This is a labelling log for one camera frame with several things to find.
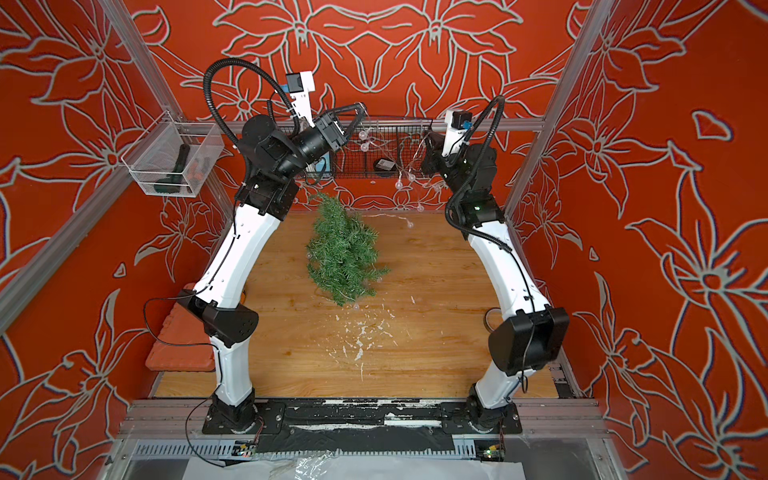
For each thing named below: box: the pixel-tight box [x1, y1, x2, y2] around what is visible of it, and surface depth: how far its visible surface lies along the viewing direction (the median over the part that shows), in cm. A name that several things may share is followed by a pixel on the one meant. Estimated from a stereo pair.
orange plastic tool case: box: [146, 302, 215, 372], surface depth 80 cm
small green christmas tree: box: [305, 192, 389, 306], surface depth 76 cm
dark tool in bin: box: [154, 144, 190, 194], surface depth 82 cm
